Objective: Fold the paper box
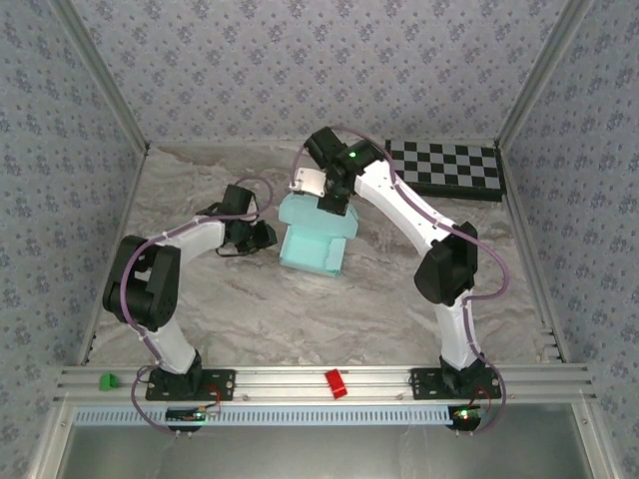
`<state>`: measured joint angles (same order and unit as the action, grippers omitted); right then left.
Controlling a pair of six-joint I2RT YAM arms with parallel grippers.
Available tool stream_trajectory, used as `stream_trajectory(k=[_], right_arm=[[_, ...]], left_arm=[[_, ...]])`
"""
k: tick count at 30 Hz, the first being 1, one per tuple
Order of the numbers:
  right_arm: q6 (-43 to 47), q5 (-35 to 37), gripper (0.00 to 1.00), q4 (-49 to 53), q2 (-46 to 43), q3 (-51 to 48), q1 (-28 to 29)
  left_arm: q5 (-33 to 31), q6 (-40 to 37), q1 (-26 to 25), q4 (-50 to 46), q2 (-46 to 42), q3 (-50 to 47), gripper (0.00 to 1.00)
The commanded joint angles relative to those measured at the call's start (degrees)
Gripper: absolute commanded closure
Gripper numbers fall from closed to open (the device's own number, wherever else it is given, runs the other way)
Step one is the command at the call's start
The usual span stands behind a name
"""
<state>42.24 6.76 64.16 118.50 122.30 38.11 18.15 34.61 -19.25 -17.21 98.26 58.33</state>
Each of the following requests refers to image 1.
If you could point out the light teal paper box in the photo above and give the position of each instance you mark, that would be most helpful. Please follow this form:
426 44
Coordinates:
304 239

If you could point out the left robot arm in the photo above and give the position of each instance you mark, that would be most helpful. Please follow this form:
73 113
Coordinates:
170 344

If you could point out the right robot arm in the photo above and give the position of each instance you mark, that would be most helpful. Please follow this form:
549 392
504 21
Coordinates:
399 204

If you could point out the black and white chessboard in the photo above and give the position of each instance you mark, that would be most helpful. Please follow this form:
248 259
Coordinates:
449 167

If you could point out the red plastic block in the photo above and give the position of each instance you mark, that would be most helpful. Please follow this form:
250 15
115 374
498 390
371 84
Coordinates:
336 384

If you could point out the green plastic block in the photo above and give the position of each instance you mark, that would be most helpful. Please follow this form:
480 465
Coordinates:
110 381

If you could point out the grey metal panel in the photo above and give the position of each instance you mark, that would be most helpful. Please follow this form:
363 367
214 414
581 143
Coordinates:
324 454

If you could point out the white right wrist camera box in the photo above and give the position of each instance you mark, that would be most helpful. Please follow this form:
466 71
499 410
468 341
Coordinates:
309 182

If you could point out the aluminium side rail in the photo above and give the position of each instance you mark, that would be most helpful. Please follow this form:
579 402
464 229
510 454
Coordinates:
536 259
112 239

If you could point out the aluminium frame post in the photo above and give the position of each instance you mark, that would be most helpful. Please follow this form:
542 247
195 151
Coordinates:
544 75
100 75

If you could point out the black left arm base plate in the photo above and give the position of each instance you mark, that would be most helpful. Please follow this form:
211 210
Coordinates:
219 384

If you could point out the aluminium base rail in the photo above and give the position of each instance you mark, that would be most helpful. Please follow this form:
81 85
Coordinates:
289 381

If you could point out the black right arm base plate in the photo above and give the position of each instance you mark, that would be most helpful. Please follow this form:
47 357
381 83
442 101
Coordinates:
424 384

